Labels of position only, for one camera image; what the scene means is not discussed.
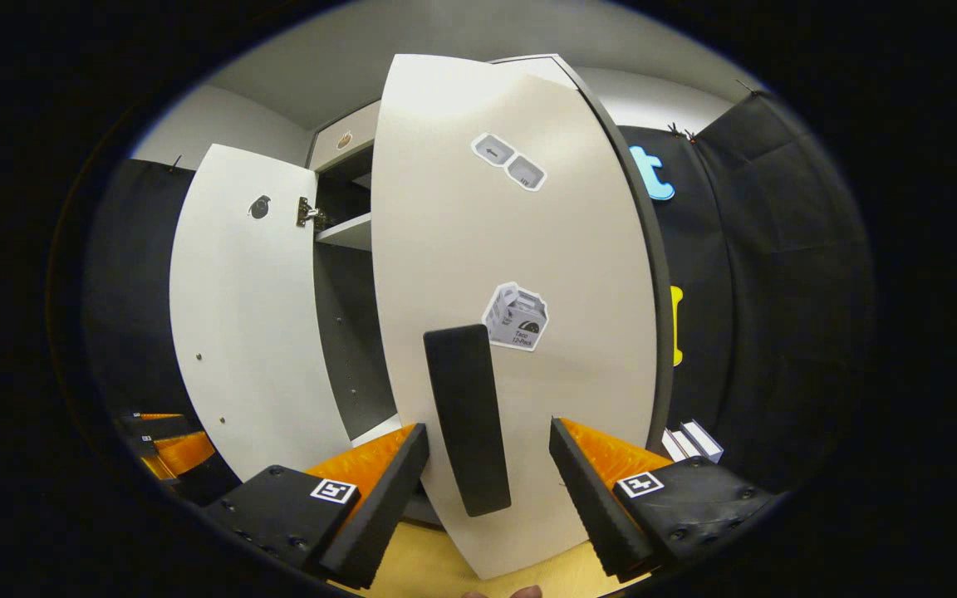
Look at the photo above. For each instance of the black backdrop cloth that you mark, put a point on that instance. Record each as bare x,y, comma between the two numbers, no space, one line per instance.
777,291
130,282

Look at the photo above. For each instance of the white cabinet shelf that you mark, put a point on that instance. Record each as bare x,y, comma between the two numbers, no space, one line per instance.
350,232

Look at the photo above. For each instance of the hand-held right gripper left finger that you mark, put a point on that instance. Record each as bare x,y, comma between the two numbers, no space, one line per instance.
379,507

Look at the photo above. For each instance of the beige cabinet drawer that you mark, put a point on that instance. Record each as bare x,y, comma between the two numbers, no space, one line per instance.
365,133

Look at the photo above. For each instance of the white metal profile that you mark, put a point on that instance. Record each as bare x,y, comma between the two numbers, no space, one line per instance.
694,440

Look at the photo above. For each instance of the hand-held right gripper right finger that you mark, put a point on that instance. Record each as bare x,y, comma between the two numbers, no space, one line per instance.
595,507

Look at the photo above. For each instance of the white cabinet door box sticker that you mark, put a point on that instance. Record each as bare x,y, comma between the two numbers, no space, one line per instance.
520,249

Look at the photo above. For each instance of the metal door hinge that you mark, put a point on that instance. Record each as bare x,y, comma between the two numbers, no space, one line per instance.
308,213

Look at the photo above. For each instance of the white cabinet door checkered sticker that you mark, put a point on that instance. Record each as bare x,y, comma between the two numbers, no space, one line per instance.
254,332

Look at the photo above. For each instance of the grey cabinet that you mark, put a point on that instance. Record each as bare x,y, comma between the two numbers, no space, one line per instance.
350,332

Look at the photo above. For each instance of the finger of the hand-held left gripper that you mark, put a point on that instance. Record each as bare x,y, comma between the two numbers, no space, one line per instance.
159,428
188,453

